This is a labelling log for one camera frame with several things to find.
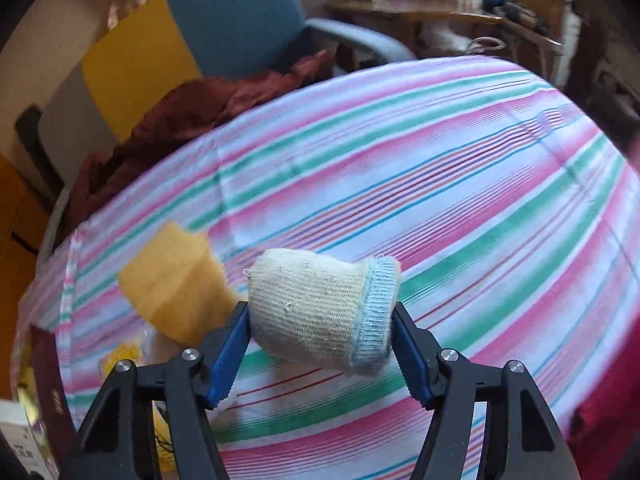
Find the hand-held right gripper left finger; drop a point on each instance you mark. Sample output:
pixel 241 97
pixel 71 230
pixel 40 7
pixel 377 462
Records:
pixel 227 355

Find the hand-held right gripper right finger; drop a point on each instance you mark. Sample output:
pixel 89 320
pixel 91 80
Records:
pixel 412 355

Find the cream knit glove blue cuff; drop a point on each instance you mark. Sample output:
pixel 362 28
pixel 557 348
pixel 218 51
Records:
pixel 310 310

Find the gold cardboard box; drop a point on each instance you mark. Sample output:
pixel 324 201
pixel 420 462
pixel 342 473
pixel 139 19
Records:
pixel 47 385

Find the yellow cloth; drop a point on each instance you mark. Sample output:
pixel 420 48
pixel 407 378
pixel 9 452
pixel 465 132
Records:
pixel 170 280

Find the yellow plastic packet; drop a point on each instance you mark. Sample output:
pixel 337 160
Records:
pixel 125 352

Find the red cloth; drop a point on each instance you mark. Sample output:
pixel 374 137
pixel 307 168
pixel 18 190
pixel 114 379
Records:
pixel 610 410

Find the wooden panelled cabinet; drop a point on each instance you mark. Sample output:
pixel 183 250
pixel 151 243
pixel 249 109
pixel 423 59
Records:
pixel 20 260

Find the red-brown jacket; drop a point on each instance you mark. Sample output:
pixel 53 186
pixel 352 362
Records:
pixel 190 115

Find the grey yellow blue chair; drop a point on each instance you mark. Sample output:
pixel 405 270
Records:
pixel 235 15

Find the wooden side table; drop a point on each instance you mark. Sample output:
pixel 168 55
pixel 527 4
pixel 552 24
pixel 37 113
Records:
pixel 400 10

